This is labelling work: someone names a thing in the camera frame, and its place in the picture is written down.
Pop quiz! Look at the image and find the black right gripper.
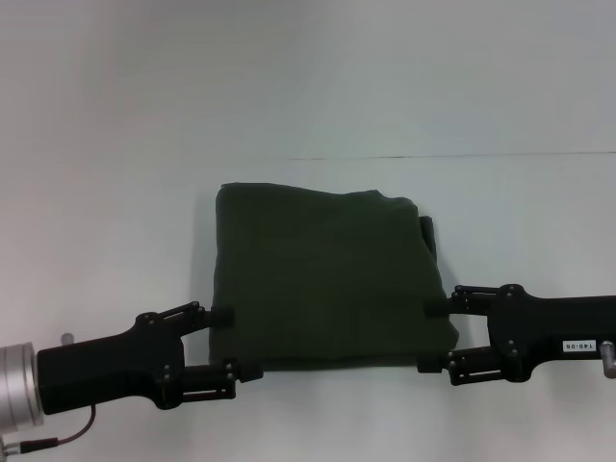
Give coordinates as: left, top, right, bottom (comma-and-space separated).
416, 283, 616, 387

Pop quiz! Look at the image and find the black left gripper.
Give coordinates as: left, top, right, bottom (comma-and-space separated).
36, 300, 265, 416

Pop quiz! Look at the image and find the dark green shirt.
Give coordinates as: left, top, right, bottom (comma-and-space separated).
207, 181, 459, 374

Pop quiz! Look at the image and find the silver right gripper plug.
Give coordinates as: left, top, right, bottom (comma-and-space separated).
599, 339, 616, 380

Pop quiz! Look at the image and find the dark left arm cable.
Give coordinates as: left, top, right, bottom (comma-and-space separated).
21, 406, 98, 453

